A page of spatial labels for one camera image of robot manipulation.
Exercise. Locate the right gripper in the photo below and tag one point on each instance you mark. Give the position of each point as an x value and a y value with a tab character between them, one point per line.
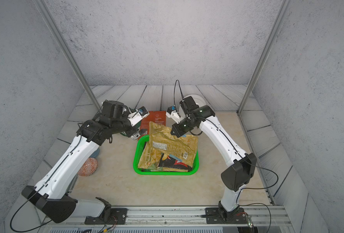
178	133

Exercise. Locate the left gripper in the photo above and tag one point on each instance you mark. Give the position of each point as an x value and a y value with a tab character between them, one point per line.
132	132

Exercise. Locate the sour cream onion chips bag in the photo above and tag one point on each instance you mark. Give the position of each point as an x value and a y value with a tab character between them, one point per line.
150	159

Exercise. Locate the red snack bag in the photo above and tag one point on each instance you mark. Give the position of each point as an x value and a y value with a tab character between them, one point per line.
158	117

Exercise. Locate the tan chips bag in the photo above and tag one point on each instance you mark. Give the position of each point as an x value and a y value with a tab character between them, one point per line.
184	148

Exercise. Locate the black Krok chips bag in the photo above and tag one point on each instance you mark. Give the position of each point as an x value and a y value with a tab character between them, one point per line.
172	162

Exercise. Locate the dark green snack bag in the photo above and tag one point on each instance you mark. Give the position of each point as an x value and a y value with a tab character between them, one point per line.
127	134

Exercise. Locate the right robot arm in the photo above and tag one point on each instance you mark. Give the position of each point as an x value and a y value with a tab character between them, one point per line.
240	165

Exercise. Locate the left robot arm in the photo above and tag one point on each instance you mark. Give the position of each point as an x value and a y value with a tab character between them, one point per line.
50	195

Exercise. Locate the green plastic basket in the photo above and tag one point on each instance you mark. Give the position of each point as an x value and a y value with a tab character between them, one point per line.
138	153

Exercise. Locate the white plate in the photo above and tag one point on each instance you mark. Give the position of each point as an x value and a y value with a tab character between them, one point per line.
199	99

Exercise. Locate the blue bowl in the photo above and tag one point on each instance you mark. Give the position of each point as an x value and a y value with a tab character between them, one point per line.
95	154

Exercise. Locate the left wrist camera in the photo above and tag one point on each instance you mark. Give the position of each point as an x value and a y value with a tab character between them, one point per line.
138	116

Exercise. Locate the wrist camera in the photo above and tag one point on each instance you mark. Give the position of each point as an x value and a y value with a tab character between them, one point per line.
173	113
138	116

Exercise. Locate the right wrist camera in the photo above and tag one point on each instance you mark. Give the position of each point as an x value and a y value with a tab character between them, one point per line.
173	113

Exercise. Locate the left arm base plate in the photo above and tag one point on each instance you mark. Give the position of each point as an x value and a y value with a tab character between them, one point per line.
113	216

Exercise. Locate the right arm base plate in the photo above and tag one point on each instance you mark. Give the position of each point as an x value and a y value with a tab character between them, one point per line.
215	215

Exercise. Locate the aluminium front rail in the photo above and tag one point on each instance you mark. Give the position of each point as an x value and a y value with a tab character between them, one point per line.
255	218

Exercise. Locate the right frame post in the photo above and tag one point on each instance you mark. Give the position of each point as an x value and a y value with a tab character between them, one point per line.
265	53

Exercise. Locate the frame post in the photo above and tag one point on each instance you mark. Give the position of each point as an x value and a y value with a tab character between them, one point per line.
51	24
265	53

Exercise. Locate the left frame post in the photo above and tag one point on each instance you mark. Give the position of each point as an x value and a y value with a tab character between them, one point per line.
51	24

